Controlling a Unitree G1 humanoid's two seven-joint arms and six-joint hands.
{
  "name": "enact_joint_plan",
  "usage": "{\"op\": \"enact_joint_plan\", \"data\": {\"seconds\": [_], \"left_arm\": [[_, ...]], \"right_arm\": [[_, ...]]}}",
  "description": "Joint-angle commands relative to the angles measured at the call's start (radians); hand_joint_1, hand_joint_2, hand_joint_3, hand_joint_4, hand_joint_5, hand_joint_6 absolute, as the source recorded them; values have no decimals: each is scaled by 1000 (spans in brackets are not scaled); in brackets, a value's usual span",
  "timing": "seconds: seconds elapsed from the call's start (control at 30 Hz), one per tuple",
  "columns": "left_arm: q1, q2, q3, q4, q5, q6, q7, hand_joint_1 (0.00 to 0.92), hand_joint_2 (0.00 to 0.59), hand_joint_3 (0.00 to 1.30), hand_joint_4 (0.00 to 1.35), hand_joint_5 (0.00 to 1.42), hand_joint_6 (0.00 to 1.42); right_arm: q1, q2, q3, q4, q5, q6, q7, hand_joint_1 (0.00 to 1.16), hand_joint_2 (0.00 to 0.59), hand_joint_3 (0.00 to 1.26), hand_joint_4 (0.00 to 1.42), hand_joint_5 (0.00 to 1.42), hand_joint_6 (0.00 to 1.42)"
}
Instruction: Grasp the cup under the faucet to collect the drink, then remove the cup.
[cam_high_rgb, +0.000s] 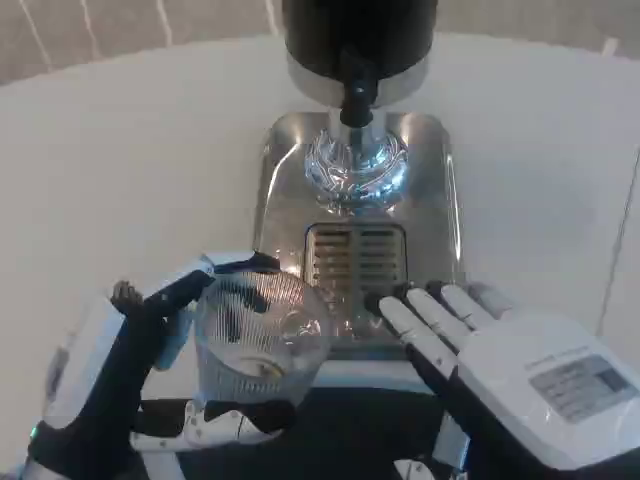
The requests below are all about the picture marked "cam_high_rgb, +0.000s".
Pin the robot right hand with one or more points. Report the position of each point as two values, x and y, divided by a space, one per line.
525 380

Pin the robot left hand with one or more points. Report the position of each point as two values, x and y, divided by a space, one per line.
107 370

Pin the clear ribbed glass cup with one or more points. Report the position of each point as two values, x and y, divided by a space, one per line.
260 340

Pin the steel drip tray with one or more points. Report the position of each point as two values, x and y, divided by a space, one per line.
430 200

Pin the slotted drip tray grid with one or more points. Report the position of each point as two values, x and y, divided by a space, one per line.
356 255

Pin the black drink dispenser with tap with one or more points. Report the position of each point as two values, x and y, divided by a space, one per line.
357 30

